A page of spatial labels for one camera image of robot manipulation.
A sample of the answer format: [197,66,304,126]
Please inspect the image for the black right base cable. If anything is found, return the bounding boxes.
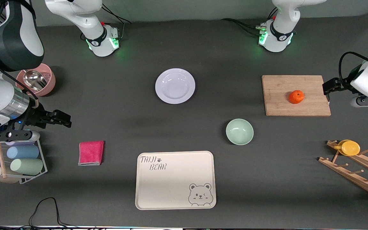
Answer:
[99,3,132,40]

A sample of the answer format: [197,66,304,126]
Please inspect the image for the metal scoop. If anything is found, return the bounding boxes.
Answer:
[23,70,48,91]

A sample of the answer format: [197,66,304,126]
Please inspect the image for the orange fruit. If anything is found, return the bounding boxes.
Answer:
[288,90,305,104]

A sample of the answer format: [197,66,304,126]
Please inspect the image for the yellow cup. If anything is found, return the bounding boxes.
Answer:
[337,140,361,156]

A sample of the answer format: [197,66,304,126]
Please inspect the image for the green cup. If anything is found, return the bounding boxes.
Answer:
[10,158,44,175]

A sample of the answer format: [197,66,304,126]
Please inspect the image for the pink folded cloth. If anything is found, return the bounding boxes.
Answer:
[78,141,105,166]

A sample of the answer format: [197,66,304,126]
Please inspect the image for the white wire cup rack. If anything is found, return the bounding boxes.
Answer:
[0,141,48,185]

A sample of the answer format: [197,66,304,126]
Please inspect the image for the light green bowl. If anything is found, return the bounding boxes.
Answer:
[226,119,254,146]

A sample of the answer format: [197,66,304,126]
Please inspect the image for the pink bowl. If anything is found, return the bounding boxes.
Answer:
[16,63,56,97]

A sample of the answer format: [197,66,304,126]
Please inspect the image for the blue cup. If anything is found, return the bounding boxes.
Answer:
[7,145,40,159]

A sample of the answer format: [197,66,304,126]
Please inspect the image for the black left base cable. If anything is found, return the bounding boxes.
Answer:
[221,18,263,35]

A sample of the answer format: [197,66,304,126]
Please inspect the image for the beige bear print tray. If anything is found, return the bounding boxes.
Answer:
[135,151,217,210]

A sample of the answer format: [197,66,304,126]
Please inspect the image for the wooden peg drying rack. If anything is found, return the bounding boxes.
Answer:
[318,140,368,202]

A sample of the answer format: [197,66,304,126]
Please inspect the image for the black base cable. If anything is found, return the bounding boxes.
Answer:
[99,3,132,40]
[221,18,263,35]

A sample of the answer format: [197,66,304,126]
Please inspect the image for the white round plate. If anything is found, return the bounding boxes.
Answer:
[155,68,196,104]

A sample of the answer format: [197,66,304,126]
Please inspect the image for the wooden cutting board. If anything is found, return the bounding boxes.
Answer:
[262,75,332,117]

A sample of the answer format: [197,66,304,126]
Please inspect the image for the black cable on table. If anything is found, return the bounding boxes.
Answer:
[0,197,85,230]

